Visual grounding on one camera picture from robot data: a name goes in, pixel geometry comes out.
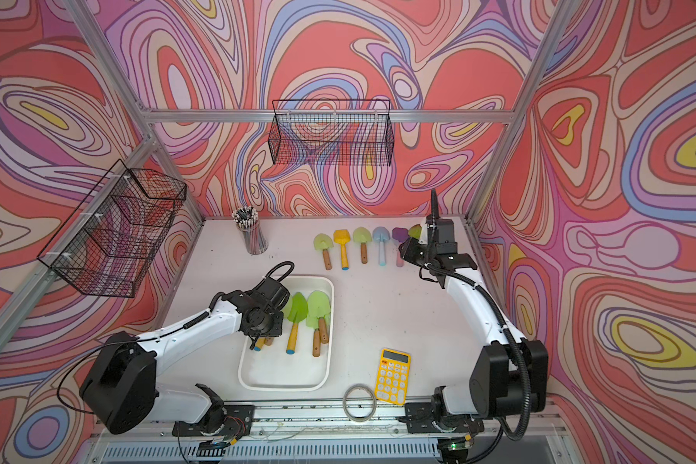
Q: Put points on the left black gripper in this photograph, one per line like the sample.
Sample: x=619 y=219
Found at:
x=276 y=333

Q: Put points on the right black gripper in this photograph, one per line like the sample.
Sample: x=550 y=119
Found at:
x=409 y=252

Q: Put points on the purple shovel pink handle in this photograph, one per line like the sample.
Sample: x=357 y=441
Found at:
x=400 y=235

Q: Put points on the blue shovel pink handle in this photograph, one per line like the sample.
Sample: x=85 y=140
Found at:
x=381 y=236

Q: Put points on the green shovel wooden handle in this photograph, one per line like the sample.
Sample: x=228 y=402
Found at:
x=324 y=243
x=362 y=236

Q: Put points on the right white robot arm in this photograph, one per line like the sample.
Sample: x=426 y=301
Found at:
x=508 y=382

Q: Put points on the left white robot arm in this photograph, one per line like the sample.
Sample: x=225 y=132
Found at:
x=123 y=390

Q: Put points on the white plastic storage box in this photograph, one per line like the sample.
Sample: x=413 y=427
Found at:
x=271 y=369

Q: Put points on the clear cup of pens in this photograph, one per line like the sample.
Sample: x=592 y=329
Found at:
x=248 y=223

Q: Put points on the yellow calculator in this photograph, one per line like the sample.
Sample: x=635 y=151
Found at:
x=392 y=377

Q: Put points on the green plastic shovel yellow handle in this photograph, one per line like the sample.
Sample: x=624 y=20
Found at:
x=297 y=313

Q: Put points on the black wire basket back wall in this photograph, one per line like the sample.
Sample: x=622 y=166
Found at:
x=324 y=132

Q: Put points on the black wire basket wall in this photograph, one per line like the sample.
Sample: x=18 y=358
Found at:
x=324 y=132
x=119 y=238

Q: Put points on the black wire basket left wall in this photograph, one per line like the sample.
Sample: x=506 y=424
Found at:
x=119 y=238

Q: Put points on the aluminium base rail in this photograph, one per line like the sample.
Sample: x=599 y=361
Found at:
x=297 y=431

